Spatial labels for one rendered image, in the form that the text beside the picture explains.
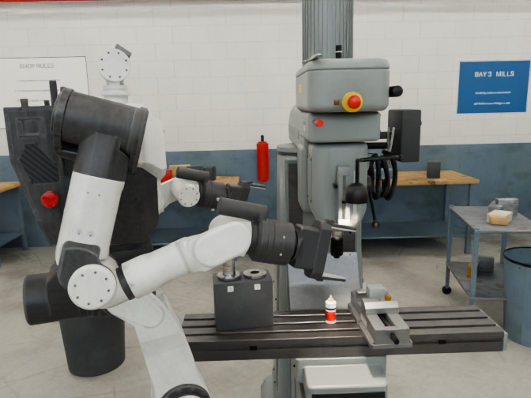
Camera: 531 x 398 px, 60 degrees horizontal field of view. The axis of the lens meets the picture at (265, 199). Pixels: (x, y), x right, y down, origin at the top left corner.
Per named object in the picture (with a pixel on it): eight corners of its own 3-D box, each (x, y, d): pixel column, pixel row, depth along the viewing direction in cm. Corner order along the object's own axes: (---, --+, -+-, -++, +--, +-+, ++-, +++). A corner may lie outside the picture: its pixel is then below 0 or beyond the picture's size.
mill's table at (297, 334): (509, 351, 169) (510, 332, 168) (171, 362, 167) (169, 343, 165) (479, 322, 192) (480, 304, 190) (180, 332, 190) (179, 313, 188)
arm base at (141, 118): (43, 141, 74) (60, 76, 77) (52, 160, 86) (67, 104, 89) (137, 163, 78) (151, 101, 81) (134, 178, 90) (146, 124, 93)
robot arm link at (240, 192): (244, 223, 143) (209, 219, 138) (234, 214, 152) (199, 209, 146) (254, 185, 141) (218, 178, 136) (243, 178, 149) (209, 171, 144)
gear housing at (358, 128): (382, 141, 152) (382, 110, 150) (307, 143, 151) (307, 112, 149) (359, 134, 185) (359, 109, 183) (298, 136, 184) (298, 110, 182)
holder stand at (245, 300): (273, 326, 176) (273, 276, 172) (216, 331, 173) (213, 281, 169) (269, 312, 188) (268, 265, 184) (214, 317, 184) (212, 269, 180)
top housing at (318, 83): (393, 110, 140) (395, 56, 137) (308, 113, 140) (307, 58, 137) (359, 109, 186) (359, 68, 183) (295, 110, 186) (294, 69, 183)
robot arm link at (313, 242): (325, 285, 91) (268, 277, 88) (307, 273, 100) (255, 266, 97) (337, 223, 91) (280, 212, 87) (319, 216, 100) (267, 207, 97)
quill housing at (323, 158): (370, 232, 162) (373, 140, 155) (312, 234, 161) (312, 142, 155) (359, 219, 180) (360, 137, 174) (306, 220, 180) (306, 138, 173)
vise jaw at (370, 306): (398, 313, 169) (399, 302, 168) (365, 314, 168) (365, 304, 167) (393, 306, 175) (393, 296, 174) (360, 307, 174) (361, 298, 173)
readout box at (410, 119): (422, 162, 186) (424, 109, 182) (400, 163, 186) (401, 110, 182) (406, 156, 206) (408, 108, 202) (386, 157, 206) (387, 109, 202)
